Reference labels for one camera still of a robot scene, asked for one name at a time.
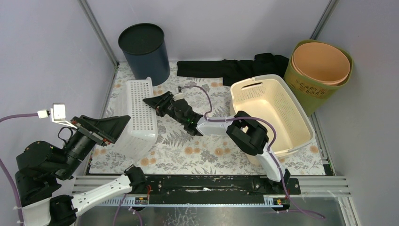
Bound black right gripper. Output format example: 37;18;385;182
143;91;186;126

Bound green ribbed waste bin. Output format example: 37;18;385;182
284;40;353;116

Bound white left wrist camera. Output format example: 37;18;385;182
37;103;77;129

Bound dark blue cylindrical bin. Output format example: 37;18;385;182
118;23;170;86

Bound black cloth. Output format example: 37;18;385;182
177;53;289;86

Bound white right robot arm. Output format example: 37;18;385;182
143;92;290;194

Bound white perforated basket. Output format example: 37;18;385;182
113;77;158;160

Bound cream perforated plastic basket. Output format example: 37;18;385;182
230;74;316;159

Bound orange inner bucket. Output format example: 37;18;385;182
291;42;351;86

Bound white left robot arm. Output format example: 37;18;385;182
15;115;147;226

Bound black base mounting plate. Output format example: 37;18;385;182
129;175;301;198

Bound slotted aluminium cable rail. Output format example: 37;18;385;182
97;193;289;208

